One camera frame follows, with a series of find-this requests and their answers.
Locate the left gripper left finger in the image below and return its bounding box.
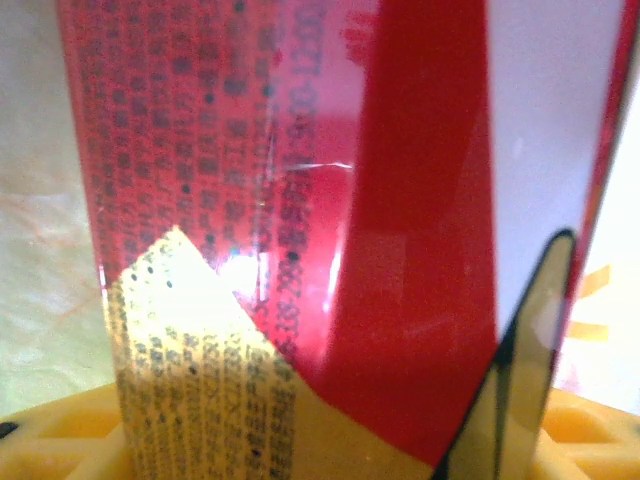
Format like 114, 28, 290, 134
0, 382, 134, 480

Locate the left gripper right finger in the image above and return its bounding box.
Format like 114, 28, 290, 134
529, 392, 640, 480

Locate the white label bottle orange mark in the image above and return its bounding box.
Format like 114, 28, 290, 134
552, 64, 640, 416

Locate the red label orange tea bottle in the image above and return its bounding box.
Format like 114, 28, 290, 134
54, 0, 640, 480

